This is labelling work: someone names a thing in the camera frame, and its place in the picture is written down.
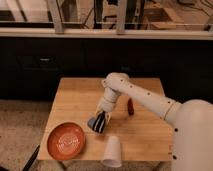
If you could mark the wooden table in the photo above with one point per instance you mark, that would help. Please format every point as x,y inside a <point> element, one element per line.
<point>143,136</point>

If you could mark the red chili pepper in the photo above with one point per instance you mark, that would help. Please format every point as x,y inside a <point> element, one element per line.
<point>130,107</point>

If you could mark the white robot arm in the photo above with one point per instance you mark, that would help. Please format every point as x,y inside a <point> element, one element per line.
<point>192,121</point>

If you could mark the black cabinet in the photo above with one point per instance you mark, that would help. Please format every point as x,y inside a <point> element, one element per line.
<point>31,68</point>

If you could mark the orange patterned bowl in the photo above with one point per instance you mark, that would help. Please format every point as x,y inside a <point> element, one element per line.
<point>66,141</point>

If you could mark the blue eraser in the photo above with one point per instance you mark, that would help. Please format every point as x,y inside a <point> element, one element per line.
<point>91,122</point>

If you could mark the white paper cup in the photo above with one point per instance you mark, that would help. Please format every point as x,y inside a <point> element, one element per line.
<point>112,153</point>

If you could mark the white and tan gripper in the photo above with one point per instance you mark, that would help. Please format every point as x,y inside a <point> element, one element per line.
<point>102,119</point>

